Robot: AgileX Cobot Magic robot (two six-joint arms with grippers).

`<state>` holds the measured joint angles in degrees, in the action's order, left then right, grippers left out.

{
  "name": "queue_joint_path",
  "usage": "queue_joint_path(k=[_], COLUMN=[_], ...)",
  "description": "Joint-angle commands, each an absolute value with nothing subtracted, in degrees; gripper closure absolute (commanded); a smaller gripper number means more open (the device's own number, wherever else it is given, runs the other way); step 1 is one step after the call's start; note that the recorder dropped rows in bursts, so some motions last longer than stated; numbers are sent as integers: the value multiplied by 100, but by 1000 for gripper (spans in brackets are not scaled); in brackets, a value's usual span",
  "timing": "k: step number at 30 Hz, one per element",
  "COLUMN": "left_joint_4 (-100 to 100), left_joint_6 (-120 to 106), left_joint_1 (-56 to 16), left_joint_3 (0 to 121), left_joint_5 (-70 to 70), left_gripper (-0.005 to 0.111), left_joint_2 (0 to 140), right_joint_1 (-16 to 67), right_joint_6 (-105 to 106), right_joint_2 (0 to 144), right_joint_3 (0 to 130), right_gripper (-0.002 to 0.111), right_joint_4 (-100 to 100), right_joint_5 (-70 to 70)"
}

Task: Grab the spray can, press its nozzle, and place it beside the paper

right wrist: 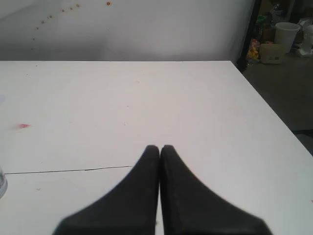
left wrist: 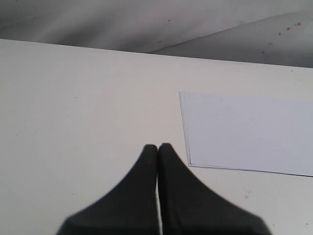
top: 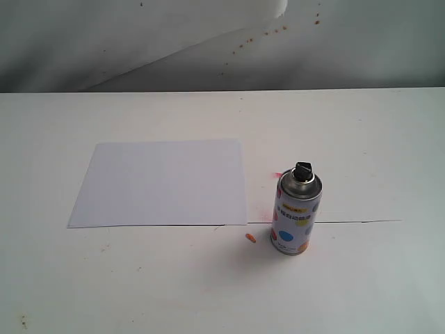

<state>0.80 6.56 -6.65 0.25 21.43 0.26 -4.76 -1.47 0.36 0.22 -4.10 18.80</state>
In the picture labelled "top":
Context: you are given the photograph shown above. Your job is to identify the white dotted spray paint can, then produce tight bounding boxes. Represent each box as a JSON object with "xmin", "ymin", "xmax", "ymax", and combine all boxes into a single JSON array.
[{"xmin": 270, "ymin": 161, "xmax": 323, "ymax": 255}]

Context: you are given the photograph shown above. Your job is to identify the small orange crumb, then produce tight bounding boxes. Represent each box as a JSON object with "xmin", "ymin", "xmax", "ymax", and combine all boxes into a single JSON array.
[{"xmin": 245, "ymin": 233, "xmax": 257, "ymax": 243}]

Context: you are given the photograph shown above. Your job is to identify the white paper sheet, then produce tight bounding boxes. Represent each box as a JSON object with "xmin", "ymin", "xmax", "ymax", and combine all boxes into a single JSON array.
[{"xmin": 68, "ymin": 139, "xmax": 248, "ymax": 228}]

